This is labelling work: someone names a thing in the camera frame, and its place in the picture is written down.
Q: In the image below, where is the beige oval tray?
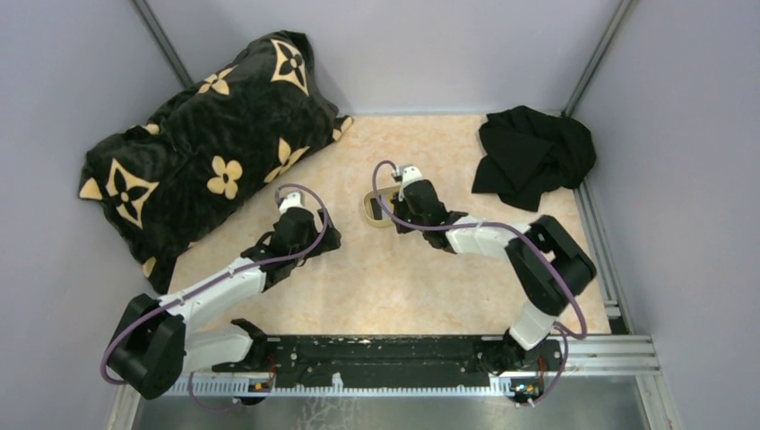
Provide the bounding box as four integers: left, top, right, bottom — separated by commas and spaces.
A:
363, 185, 400, 228

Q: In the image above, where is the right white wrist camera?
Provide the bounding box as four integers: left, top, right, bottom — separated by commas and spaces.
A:
393, 165, 425, 187

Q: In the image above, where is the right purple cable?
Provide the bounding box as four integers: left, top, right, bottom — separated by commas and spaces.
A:
372, 159, 589, 408

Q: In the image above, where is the crumpled black cloth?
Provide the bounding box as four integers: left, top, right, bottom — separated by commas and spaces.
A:
471, 106, 597, 212

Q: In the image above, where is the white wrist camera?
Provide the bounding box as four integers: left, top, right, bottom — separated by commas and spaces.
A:
393, 165, 425, 187
278, 190, 306, 215

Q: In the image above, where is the white toothed cable rail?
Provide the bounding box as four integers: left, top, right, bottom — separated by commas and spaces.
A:
164, 374, 514, 398

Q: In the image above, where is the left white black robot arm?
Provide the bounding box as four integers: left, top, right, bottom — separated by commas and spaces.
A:
100, 207, 341, 400

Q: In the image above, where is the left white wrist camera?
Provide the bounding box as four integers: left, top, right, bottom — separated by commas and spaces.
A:
278, 190, 306, 215

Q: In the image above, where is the brown leather card holder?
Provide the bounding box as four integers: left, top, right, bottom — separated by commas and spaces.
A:
369, 197, 387, 221

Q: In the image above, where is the black floral plush pillow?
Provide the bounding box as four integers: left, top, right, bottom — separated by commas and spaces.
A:
79, 30, 353, 294

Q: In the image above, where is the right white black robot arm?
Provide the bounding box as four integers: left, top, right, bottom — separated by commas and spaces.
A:
391, 179, 597, 369

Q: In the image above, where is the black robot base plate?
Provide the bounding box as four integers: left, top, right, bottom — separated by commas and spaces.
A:
212, 335, 561, 389

